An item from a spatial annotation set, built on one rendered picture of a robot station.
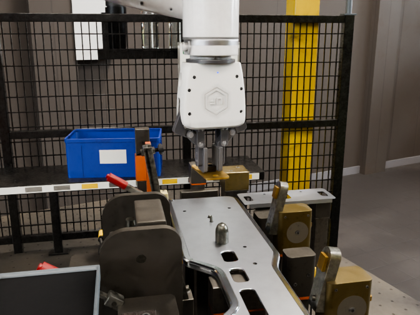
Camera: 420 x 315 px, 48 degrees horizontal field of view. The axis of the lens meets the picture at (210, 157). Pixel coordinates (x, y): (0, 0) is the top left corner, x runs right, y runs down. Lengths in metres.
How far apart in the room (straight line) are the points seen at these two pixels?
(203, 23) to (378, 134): 4.72
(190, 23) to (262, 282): 0.54
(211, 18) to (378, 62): 4.53
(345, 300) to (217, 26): 0.55
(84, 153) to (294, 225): 0.71
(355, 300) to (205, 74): 0.51
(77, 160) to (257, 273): 0.78
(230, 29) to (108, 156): 0.93
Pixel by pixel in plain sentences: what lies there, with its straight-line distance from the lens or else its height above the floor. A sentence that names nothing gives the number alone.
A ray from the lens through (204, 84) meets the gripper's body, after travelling 0.70.
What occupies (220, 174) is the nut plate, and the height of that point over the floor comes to 1.27.
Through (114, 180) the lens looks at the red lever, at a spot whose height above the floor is 1.13.
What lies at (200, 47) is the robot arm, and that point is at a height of 1.47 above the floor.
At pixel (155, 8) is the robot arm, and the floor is 1.52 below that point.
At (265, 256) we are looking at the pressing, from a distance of 1.08.
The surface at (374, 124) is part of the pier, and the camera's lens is 5.26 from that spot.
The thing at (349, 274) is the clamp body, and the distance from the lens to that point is 0.95.
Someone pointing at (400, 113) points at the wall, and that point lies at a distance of 5.67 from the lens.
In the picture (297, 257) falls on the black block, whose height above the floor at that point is 0.99.
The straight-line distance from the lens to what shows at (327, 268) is 0.91.
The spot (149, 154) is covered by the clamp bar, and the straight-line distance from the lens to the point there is 1.16.
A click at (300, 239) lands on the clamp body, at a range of 1.26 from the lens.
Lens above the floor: 1.49
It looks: 15 degrees down
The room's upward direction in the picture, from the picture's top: straight up
